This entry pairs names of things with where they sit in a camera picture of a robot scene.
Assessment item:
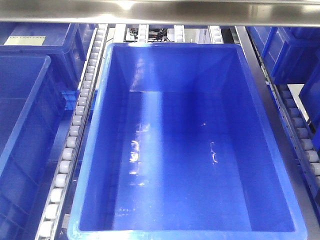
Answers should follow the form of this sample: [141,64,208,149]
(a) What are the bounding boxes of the white roller conveyor track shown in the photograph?
[34,23,110,240]
[274,83,320,186]

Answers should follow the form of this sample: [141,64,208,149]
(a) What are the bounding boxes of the steel shelf crossbar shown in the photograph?
[0,0,320,27]

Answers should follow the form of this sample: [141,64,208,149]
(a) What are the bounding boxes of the large blue plastic bin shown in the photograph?
[67,43,308,240]

